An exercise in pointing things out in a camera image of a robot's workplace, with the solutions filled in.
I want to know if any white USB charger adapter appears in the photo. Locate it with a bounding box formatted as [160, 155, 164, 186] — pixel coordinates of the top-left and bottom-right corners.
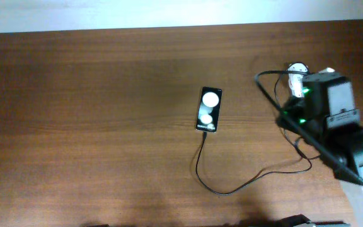
[287, 62, 310, 95]

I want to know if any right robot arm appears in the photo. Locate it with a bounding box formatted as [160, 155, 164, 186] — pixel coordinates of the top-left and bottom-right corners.
[282, 72, 363, 178]

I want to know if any black smartphone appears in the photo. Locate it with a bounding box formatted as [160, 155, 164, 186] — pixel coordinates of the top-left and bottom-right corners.
[195, 86, 222, 133]

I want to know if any white power strip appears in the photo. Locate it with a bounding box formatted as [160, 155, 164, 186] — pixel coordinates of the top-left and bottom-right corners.
[287, 62, 310, 98]

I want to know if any black charger cable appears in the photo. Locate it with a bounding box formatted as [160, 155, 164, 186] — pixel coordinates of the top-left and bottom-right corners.
[195, 62, 321, 196]

